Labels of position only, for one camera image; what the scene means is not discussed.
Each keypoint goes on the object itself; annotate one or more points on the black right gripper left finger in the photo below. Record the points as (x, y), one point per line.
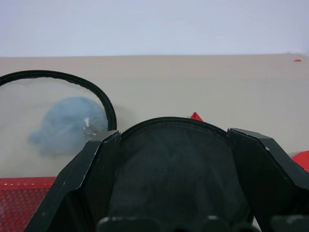
(79, 183)

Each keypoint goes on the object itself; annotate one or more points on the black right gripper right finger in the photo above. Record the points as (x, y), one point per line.
(272, 178)

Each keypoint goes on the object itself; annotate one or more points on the red object edge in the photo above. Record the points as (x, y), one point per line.
(302, 159)

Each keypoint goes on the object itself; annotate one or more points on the red mesh zipper pouch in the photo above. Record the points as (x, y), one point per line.
(173, 157)

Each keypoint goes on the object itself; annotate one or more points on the small orange scrap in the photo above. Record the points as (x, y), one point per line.
(298, 60)

